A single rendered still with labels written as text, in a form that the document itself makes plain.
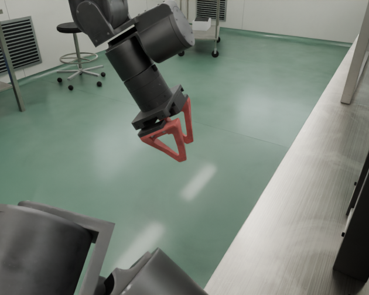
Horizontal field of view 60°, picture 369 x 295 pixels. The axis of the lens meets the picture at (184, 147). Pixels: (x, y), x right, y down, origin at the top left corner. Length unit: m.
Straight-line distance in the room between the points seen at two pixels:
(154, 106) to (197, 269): 1.27
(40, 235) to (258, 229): 0.49
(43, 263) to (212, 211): 1.80
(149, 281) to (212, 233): 1.66
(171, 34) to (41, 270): 0.35
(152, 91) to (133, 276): 0.35
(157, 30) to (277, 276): 0.41
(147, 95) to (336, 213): 0.43
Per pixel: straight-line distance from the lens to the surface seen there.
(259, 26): 6.06
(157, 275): 0.18
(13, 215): 0.18
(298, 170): 0.79
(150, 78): 0.49
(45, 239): 0.18
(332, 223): 0.68
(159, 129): 0.48
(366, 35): 1.12
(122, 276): 0.18
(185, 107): 0.55
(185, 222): 1.88
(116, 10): 0.49
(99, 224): 0.19
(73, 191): 2.20
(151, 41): 0.46
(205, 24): 5.04
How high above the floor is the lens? 1.34
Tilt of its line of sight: 32 degrees down
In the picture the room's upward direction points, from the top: straight up
